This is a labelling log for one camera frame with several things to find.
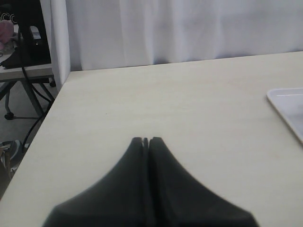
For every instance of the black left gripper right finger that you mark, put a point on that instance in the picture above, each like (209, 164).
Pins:
(182, 201)

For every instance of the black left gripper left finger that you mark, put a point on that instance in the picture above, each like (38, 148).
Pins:
(119, 199)

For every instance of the white plastic tray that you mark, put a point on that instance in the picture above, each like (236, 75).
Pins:
(288, 102)

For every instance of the grey side table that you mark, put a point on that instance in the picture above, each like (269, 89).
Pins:
(36, 74)

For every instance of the white curtain backdrop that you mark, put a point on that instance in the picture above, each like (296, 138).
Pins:
(103, 34)

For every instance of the black device on side table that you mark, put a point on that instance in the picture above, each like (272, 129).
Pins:
(34, 50)

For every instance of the pink plush toy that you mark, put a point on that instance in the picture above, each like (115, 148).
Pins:
(6, 32)

